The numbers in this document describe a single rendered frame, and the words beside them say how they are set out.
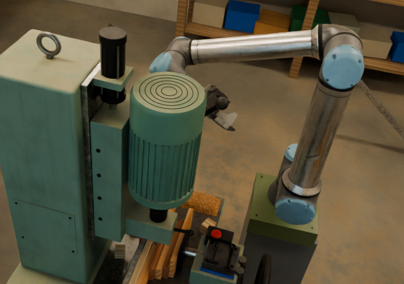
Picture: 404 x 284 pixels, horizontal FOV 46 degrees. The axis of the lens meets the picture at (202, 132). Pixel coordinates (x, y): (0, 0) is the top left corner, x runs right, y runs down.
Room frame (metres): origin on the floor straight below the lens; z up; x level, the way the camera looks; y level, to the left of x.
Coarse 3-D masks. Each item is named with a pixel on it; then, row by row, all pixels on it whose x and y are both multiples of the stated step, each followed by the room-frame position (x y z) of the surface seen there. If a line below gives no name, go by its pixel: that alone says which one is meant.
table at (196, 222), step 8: (224, 200) 1.15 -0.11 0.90; (176, 208) 1.08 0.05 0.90; (184, 208) 1.08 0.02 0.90; (184, 216) 1.05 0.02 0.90; (192, 216) 1.06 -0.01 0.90; (200, 216) 1.06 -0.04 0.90; (208, 216) 1.07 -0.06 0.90; (216, 216) 1.07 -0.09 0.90; (192, 224) 1.02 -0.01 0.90; (200, 224) 1.03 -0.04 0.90; (216, 224) 1.04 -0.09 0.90; (200, 232) 0.99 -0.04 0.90; (192, 240) 0.96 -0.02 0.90; (184, 264) 0.86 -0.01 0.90; (176, 272) 0.83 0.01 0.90; (184, 272) 0.84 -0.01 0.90; (160, 280) 0.80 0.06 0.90; (168, 280) 0.80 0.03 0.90; (176, 280) 0.80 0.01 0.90; (184, 280) 0.81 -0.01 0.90
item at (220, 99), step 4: (216, 100) 1.01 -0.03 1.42; (220, 100) 1.00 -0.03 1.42; (224, 100) 1.00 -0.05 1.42; (216, 104) 1.00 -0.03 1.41; (220, 104) 0.99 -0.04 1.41; (224, 104) 1.00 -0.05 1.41; (212, 108) 1.01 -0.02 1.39; (216, 108) 1.01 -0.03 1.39; (220, 108) 0.99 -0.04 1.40; (224, 108) 1.00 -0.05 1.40; (208, 112) 1.01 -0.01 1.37; (212, 112) 1.01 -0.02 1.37; (204, 116) 1.01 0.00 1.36
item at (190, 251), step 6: (186, 234) 0.90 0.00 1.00; (186, 240) 0.88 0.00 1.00; (180, 246) 0.85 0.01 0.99; (186, 246) 0.88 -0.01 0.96; (180, 252) 0.83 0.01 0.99; (186, 252) 0.87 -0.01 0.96; (192, 252) 0.87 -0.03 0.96; (198, 252) 0.87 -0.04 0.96; (204, 252) 0.87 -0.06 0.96; (180, 258) 0.83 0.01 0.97; (180, 264) 0.83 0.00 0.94; (180, 270) 0.83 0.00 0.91
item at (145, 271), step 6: (168, 210) 1.03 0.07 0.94; (174, 210) 1.06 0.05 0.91; (150, 252) 0.86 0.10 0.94; (150, 258) 0.84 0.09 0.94; (144, 264) 0.81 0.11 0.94; (150, 264) 0.82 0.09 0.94; (144, 270) 0.79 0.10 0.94; (144, 276) 0.78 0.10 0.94; (138, 282) 0.75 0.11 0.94; (144, 282) 0.76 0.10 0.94
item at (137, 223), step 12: (132, 204) 0.92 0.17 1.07; (132, 216) 0.88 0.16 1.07; (144, 216) 0.88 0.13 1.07; (168, 216) 0.90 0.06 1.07; (132, 228) 0.86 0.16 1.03; (144, 228) 0.86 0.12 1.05; (156, 228) 0.85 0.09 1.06; (168, 228) 0.85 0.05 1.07; (156, 240) 0.85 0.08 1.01; (168, 240) 0.85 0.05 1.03
